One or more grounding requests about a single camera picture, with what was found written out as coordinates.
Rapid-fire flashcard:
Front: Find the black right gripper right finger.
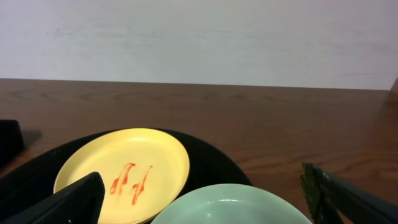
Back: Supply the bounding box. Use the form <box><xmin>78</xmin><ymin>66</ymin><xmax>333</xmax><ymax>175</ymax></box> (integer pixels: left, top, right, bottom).
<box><xmin>300</xmin><ymin>163</ymin><xmax>397</xmax><ymax>224</ymax></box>

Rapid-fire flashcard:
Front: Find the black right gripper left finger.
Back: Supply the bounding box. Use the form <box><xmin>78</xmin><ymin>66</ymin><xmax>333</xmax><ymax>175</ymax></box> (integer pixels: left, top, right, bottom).
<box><xmin>3</xmin><ymin>172</ymin><xmax>105</xmax><ymax>224</ymax></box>

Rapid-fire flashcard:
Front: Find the yellow plate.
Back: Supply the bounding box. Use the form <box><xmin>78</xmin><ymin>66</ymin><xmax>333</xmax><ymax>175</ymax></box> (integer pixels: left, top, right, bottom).
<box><xmin>53</xmin><ymin>128</ymin><xmax>190</xmax><ymax>223</ymax></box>

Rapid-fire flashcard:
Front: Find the light green plate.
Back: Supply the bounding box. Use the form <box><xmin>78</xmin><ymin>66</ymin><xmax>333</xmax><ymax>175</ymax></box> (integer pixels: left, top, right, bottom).
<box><xmin>152</xmin><ymin>184</ymin><xmax>311</xmax><ymax>224</ymax></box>

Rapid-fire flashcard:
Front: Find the round black tray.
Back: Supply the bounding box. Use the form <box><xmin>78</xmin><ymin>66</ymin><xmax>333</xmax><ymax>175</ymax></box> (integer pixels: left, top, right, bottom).
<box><xmin>1</xmin><ymin>131</ymin><xmax>251</xmax><ymax>223</ymax></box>

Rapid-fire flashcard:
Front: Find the rectangular black sponge tray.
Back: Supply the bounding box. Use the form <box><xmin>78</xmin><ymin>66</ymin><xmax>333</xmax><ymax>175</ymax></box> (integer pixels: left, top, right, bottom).
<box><xmin>0</xmin><ymin>119</ymin><xmax>25</xmax><ymax>168</ymax></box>

